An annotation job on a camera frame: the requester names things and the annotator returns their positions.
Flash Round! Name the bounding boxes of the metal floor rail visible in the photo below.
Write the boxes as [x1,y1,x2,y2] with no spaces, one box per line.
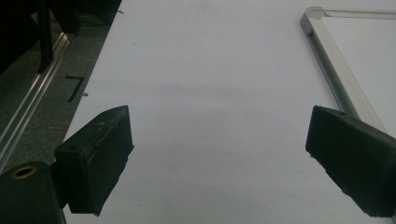
[0,32,72,174]

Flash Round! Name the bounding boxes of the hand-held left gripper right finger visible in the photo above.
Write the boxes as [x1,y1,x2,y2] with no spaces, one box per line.
[304,105,396,218]

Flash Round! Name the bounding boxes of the black metal stand post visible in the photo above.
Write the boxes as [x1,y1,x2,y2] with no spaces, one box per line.
[36,0,54,75]

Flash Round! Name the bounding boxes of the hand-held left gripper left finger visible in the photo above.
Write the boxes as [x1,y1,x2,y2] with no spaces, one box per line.
[53,105,135,217]

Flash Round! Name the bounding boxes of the metal framed whiteboard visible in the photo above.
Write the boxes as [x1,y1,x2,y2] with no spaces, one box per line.
[299,6,396,140]

